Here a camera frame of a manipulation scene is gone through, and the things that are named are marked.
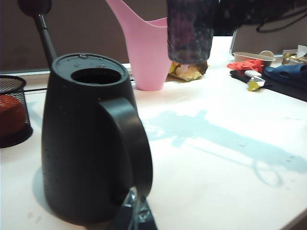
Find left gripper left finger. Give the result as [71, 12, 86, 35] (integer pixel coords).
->
[115, 186, 140, 230]

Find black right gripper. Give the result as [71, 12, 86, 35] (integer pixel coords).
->
[212, 0, 243, 36]

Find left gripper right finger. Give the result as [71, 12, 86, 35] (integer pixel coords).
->
[138, 198, 158, 230]

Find purple textured glass cup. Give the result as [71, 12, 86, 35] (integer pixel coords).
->
[166, 0, 214, 65]

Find black kettle with round-tipped spout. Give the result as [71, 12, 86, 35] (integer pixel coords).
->
[18, 0, 154, 226]

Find brown desk divider panel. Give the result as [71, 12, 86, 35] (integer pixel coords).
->
[0, 0, 168, 74]
[235, 23, 307, 57]

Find brown cardboard tray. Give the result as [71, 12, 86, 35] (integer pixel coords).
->
[233, 51, 276, 69]

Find red cloth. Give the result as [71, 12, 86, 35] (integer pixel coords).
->
[226, 59, 266, 72]

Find yellow potato chip bag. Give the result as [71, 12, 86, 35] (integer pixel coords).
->
[167, 59, 209, 82]

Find gold foil wrapper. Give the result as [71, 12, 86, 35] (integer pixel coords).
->
[282, 49, 307, 65]

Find white paper piece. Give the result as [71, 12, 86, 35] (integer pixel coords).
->
[296, 44, 307, 58]

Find dark blue foam slipper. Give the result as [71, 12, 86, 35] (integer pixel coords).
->
[263, 63, 307, 84]

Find pink plastic watering can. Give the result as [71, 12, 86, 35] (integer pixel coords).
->
[105, 0, 173, 92]

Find flat black mat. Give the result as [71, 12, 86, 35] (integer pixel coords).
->
[261, 76, 307, 103]

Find black mesh pen holder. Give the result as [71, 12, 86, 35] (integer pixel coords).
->
[0, 74, 34, 149]

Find red round object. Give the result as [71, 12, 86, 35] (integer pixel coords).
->
[0, 95, 26, 138]

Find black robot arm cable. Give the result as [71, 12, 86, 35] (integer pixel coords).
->
[256, 9, 307, 34]

